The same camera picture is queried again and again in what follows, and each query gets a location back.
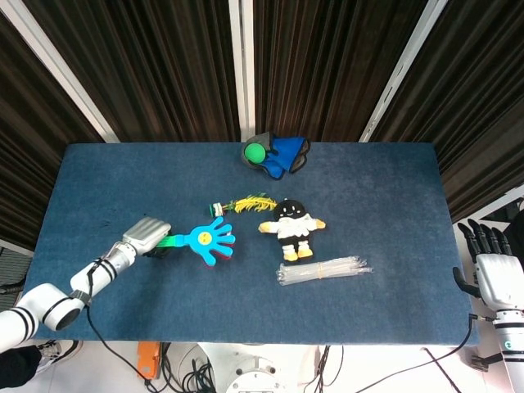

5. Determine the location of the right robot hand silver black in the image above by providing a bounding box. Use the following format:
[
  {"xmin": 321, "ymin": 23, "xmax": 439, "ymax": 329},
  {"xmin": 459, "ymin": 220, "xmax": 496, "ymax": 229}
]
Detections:
[{"xmin": 452, "ymin": 219, "xmax": 524, "ymax": 311}]

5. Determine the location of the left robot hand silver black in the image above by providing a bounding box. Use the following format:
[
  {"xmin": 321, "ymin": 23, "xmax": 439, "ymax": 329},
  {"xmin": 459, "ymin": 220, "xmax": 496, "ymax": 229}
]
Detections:
[{"xmin": 121, "ymin": 217, "xmax": 173, "ymax": 259}]

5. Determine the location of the blue hand clapper green handle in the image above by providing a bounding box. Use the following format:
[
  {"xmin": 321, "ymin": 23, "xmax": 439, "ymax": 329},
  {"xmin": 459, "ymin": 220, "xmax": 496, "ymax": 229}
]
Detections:
[{"xmin": 157, "ymin": 216, "xmax": 237, "ymax": 269}]

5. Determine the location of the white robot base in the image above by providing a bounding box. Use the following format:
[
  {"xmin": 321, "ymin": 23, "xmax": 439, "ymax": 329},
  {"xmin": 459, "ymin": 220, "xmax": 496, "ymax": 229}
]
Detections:
[{"xmin": 196, "ymin": 343, "xmax": 316, "ymax": 393}]

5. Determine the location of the orange device under table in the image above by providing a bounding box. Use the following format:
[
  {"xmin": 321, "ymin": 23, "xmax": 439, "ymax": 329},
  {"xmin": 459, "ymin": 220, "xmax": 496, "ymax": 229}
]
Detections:
[{"xmin": 137, "ymin": 341, "xmax": 161, "ymax": 380}]

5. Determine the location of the blue carpet table mat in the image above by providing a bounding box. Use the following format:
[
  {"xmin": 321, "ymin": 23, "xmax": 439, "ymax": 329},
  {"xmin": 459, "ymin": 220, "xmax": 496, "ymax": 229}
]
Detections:
[{"xmin": 32, "ymin": 142, "xmax": 481, "ymax": 345}]

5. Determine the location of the yellow feather shuttlecock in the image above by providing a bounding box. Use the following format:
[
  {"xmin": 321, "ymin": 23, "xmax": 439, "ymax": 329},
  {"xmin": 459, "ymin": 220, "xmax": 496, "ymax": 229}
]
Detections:
[{"xmin": 207, "ymin": 191, "xmax": 279, "ymax": 218}]

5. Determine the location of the green ball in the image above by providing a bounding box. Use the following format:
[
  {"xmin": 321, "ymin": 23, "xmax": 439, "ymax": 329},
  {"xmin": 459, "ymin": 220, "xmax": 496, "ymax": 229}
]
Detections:
[{"xmin": 244, "ymin": 142, "xmax": 267, "ymax": 165}]

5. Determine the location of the black white plush doll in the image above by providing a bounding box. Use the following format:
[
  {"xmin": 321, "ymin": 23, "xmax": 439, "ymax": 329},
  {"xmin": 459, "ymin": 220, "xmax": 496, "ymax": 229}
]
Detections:
[{"xmin": 258, "ymin": 199, "xmax": 328, "ymax": 262}]

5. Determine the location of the white black sneaker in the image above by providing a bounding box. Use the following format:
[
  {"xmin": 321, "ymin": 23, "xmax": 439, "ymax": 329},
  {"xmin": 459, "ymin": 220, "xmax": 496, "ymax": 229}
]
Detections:
[{"xmin": 35, "ymin": 339, "xmax": 81, "ymax": 373}]

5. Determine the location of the blue grey catch pad cloth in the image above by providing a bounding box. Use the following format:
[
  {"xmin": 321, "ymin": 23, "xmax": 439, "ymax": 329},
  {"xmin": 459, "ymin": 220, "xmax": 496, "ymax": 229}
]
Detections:
[{"xmin": 240, "ymin": 131, "xmax": 311, "ymax": 181}]

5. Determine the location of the dark brown curtain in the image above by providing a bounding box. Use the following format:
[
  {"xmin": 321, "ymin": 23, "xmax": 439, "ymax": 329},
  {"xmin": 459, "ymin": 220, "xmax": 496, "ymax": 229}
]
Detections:
[{"xmin": 0, "ymin": 0, "xmax": 524, "ymax": 249}]

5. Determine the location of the bundle of clear plastic straws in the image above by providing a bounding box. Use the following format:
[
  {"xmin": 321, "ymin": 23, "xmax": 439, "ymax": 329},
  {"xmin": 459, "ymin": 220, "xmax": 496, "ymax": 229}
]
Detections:
[{"xmin": 276, "ymin": 254, "xmax": 374, "ymax": 287}]

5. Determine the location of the black trouser leg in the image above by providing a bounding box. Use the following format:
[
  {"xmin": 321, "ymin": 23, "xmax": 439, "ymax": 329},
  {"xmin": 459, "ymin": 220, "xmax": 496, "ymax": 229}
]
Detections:
[{"xmin": 0, "ymin": 345, "xmax": 43, "ymax": 393}]

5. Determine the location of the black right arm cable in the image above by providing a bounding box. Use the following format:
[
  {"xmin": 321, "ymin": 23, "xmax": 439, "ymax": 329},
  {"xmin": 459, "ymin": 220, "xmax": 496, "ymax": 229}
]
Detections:
[{"xmin": 423, "ymin": 313, "xmax": 478, "ymax": 393}]

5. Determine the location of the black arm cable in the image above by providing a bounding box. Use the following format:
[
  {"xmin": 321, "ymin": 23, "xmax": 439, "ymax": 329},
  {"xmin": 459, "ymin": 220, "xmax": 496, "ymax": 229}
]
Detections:
[
  {"xmin": 423, "ymin": 313, "xmax": 478, "ymax": 393},
  {"xmin": 84, "ymin": 260, "xmax": 151, "ymax": 386}
]

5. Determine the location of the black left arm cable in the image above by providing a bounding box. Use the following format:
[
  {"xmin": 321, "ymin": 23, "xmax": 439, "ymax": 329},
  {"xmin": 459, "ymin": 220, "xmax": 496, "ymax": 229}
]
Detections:
[{"xmin": 84, "ymin": 260, "xmax": 151, "ymax": 386}]

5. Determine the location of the tangle of black cables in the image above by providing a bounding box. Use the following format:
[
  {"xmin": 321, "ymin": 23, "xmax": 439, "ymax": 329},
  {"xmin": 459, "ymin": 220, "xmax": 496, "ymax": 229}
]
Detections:
[{"xmin": 161, "ymin": 343, "xmax": 225, "ymax": 393}]

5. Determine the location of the white frame post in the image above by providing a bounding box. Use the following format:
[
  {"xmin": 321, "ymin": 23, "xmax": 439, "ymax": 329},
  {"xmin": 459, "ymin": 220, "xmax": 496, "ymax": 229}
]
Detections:
[
  {"xmin": 228, "ymin": 0, "xmax": 257, "ymax": 140},
  {"xmin": 359, "ymin": 0, "xmax": 451, "ymax": 143},
  {"xmin": 0, "ymin": 0, "xmax": 120, "ymax": 143}
]

